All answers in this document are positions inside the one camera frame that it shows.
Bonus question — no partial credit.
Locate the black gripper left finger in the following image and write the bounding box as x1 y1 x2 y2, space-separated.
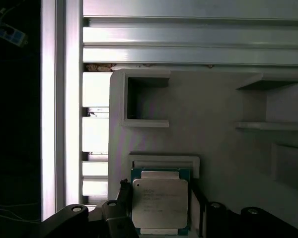
41 178 140 238

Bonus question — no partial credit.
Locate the silver CPU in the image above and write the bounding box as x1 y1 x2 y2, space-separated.
130 167 192 236

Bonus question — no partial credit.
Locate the grey parts rack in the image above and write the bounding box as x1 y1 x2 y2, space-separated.
106 68 298 238

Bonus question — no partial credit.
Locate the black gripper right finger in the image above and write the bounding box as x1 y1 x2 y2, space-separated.
191 185 298 238

